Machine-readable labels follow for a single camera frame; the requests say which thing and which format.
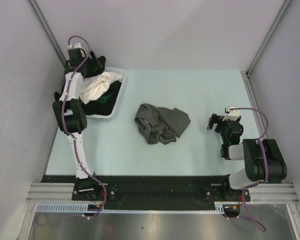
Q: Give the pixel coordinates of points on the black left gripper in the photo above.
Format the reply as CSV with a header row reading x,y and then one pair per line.
x,y
94,65

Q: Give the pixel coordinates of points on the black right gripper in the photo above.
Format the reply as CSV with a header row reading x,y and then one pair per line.
x,y
214,119

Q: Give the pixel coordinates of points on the white plastic laundry bin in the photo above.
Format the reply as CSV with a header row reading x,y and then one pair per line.
x,y
118,100

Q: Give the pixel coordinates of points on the white t shirt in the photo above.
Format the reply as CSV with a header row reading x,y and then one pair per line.
x,y
94,87

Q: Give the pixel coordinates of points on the black t shirt pile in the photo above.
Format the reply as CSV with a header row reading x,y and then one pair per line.
x,y
90,86

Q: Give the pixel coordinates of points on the dark grey t shirt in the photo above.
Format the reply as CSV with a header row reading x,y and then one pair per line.
x,y
160,124

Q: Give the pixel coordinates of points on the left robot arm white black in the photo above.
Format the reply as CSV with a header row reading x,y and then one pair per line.
x,y
71,117

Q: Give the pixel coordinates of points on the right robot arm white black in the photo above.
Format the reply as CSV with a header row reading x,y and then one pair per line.
x,y
263,161

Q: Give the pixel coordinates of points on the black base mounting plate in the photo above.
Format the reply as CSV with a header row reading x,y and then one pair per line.
x,y
115,188

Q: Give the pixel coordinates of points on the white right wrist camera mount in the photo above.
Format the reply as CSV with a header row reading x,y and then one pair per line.
x,y
233,113

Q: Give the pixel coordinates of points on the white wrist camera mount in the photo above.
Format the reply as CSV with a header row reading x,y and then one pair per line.
x,y
74,46
233,113

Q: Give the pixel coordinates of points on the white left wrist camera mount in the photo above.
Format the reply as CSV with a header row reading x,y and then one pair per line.
x,y
74,46

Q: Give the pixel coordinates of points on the aluminium left corner post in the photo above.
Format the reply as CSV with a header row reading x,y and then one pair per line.
x,y
39,15

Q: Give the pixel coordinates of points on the aluminium corner post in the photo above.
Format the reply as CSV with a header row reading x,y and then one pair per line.
x,y
39,15
286,4

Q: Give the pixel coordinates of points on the aluminium front frame rail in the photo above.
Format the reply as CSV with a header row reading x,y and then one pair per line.
x,y
273,193

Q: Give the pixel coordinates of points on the aluminium right corner post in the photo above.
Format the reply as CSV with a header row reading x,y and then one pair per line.
x,y
286,4

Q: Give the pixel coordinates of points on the light blue cable duct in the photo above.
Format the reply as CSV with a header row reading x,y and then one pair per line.
x,y
85,208

